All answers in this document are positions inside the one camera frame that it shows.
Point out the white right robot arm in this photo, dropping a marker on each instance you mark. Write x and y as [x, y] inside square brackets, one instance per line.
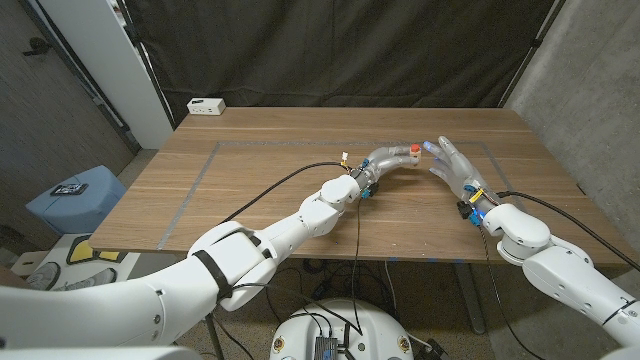
[550, 265]

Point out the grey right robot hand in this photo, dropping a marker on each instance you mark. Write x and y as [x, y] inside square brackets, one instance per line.
[462, 170]

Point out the white power strip box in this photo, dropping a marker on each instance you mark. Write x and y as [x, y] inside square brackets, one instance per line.
[206, 106]

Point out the black backdrop curtain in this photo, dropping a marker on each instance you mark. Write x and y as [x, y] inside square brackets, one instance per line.
[340, 50]

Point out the small wooden block with holes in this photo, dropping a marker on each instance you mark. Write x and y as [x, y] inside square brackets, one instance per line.
[416, 157]

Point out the red headed wooden screw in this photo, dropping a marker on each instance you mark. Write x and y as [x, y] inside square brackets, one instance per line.
[415, 148]

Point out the person's bare leg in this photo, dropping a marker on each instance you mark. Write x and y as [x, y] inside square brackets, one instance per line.
[10, 277]

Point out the grey table leg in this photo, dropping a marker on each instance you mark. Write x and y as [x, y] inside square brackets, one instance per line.
[472, 310]

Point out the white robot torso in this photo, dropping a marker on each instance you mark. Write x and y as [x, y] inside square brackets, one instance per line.
[370, 330]

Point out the black metal rail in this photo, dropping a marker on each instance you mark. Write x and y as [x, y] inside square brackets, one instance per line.
[100, 102]

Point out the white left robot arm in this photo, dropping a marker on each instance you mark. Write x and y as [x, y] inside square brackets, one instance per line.
[310, 220]

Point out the black plug beside torso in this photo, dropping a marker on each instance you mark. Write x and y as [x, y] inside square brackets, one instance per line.
[434, 350]

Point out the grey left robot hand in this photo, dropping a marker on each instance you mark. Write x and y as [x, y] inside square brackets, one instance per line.
[386, 160]

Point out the white wall panel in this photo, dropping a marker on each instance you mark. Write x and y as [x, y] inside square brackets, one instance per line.
[110, 65]

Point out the blue plastic stool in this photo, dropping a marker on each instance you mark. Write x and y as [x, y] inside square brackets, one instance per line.
[75, 210]

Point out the black backdrop stand pole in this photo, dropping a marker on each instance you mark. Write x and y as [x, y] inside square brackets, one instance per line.
[146, 60]
[537, 42]

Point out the white board yellow black marking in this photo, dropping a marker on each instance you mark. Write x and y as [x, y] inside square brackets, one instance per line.
[82, 250]

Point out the small white box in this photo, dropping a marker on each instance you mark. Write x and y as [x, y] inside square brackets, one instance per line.
[27, 257]

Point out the black smartphone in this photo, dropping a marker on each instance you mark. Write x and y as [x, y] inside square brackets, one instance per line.
[69, 189]

